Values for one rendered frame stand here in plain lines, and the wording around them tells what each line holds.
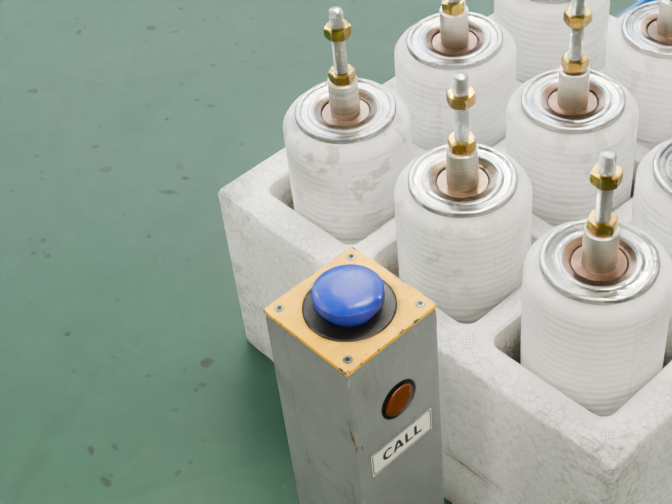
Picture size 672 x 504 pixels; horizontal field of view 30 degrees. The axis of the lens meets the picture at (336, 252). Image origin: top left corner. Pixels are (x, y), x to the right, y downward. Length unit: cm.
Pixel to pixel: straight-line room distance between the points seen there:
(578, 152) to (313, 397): 30
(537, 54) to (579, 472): 38
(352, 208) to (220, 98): 48
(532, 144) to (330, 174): 15
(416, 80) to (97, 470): 41
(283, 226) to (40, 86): 58
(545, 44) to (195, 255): 39
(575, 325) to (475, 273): 10
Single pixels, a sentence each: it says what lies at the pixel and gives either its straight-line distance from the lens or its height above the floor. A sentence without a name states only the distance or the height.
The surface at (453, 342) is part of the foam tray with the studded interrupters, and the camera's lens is 86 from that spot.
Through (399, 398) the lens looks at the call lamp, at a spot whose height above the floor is 27.
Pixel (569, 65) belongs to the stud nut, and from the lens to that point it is 91.
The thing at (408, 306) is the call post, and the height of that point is 31.
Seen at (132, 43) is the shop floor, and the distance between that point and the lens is 151.
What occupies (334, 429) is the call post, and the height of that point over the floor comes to 25.
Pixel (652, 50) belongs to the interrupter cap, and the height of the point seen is 26.
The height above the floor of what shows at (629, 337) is 23.
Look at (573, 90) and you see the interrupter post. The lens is 92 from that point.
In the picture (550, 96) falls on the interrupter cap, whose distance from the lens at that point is 94.
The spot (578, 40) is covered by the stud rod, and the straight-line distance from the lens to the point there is 90.
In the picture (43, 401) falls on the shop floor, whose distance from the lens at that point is 112.
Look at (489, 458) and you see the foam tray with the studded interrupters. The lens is 90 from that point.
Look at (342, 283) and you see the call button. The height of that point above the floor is 33.
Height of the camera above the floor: 82
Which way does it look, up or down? 44 degrees down
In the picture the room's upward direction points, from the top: 7 degrees counter-clockwise
